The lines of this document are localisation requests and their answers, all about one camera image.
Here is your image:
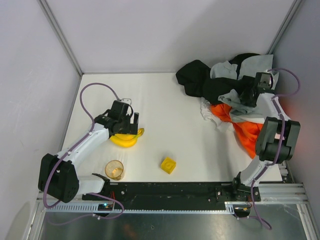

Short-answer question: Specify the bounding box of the grey hooded sweatshirt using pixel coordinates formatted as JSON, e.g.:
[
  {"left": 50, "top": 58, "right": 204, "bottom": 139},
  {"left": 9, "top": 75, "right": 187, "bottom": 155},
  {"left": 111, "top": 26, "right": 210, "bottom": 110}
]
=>
[{"left": 218, "top": 54, "right": 279, "bottom": 123}]

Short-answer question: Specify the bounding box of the orange cloth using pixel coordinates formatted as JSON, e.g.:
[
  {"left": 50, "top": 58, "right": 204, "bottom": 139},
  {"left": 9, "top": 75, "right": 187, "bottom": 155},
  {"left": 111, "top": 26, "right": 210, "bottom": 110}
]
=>
[{"left": 209, "top": 103, "right": 263, "bottom": 159}]

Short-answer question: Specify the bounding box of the white cloth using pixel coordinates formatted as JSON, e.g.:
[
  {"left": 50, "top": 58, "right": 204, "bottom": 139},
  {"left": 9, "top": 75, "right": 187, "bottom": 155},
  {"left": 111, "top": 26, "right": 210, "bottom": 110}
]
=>
[{"left": 200, "top": 97, "right": 235, "bottom": 132}]

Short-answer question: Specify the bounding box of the black cloth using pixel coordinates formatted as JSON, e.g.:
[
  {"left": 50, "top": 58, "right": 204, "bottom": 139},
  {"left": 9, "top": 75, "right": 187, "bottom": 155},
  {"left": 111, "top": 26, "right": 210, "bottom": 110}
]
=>
[{"left": 175, "top": 53, "right": 258, "bottom": 105}]

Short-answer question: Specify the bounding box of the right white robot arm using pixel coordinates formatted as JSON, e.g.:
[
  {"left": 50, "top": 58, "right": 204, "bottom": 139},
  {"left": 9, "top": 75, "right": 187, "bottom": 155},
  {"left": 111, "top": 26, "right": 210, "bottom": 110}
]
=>
[{"left": 232, "top": 72, "right": 301, "bottom": 201}]

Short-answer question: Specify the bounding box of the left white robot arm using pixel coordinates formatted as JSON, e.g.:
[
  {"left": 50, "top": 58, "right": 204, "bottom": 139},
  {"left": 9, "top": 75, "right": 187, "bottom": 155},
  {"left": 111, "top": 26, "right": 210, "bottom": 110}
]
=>
[{"left": 38, "top": 100, "right": 139, "bottom": 203}]

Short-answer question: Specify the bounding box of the yellow banana bunch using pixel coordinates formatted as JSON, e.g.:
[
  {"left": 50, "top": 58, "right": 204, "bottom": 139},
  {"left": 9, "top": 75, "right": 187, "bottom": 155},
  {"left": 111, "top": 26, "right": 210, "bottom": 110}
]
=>
[{"left": 110, "top": 128, "right": 145, "bottom": 148}]

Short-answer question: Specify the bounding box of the orange transparent cup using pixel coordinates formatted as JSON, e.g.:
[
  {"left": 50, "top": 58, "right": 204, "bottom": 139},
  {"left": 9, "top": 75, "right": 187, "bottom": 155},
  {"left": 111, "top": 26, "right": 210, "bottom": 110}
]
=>
[{"left": 104, "top": 160, "right": 125, "bottom": 181}]

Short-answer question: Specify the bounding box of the yellow toy block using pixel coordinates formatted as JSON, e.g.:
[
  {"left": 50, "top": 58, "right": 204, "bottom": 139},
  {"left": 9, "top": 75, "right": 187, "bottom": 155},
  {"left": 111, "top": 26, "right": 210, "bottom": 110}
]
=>
[{"left": 160, "top": 157, "right": 177, "bottom": 175}]

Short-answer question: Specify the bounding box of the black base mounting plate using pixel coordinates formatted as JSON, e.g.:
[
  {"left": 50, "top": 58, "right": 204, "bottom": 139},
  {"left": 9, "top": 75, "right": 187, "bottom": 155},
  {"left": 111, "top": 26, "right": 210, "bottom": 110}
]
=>
[{"left": 81, "top": 181, "right": 261, "bottom": 211}]

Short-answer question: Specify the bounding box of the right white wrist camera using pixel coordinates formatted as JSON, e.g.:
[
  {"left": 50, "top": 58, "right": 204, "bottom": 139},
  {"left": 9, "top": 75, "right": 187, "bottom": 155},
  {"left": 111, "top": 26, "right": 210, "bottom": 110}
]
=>
[{"left": 254, "top": 72, "right": 274, "bottom": 90}]

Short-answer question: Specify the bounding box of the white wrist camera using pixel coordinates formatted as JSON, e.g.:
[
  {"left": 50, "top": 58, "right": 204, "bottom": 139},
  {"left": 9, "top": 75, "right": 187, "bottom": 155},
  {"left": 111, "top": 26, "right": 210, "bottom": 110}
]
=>
[
  {"left": 254, "top": 72, "right": 274, "bottom": 90},
  {"left": 120, "top": 98, "right": 132, "bottom": 105}
]

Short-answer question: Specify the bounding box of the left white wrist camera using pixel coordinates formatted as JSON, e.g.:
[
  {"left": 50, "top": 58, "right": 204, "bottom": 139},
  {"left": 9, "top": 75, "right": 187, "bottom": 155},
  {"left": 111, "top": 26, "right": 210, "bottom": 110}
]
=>
[{"left": 120, "top": 98, "right": 132, "bottom": 105}]

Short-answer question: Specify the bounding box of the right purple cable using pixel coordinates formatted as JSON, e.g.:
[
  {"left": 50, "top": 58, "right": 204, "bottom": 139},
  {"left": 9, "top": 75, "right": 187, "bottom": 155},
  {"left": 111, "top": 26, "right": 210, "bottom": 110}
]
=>
[{"left": 248, "top": 67, "right": 301, "bottom": 231}]

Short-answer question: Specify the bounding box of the white cable duct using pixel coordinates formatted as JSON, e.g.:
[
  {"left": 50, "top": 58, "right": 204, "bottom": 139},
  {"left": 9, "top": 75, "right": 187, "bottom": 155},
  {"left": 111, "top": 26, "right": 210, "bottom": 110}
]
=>
[{"left": 46, "top": 201, "right": 251, "bottom": 216}]

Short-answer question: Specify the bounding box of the right corner aluminium post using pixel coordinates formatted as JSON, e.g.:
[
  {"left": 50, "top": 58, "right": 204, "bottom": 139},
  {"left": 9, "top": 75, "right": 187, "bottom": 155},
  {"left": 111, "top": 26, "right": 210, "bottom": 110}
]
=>
[{"left": 266, "top": 0, "right": 305, "bottom": 55}]

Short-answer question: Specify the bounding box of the corner aluminium post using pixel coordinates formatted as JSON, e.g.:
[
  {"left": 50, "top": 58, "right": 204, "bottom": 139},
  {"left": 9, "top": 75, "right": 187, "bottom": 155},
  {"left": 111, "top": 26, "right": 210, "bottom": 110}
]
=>
[
  {"left": 37, "top": 0, "right": 84, "bottom": 77},
  {"left": 266, "top": 0, "right": 305, "bottom": 55}
]

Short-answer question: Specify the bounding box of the aluminium frame rail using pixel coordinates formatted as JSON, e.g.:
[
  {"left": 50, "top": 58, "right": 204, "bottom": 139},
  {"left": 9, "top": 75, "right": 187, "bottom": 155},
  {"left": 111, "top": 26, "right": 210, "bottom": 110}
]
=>
[{"left": 29, "top": 183, "right": 320, "bottom": 240}]

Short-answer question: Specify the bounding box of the left corner aluminium post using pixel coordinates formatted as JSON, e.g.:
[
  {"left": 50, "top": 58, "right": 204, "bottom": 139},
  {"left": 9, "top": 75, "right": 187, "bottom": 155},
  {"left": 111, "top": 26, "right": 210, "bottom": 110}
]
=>
[{"left": 37, "top": 0, "right": 84, "bottom": 77}]

